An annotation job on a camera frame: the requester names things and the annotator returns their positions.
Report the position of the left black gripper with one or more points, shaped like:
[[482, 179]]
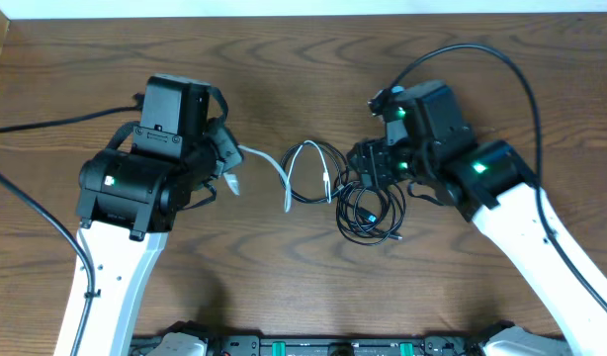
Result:
[[223, 135]]

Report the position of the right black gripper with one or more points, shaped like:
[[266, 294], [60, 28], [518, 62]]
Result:
[[374, 168]]

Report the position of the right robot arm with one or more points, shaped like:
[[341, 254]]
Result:
[[428, 142]]

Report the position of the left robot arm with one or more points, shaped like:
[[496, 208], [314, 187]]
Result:
[[130, 194]]

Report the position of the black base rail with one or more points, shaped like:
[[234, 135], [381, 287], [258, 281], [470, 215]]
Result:
[[190, 338]]

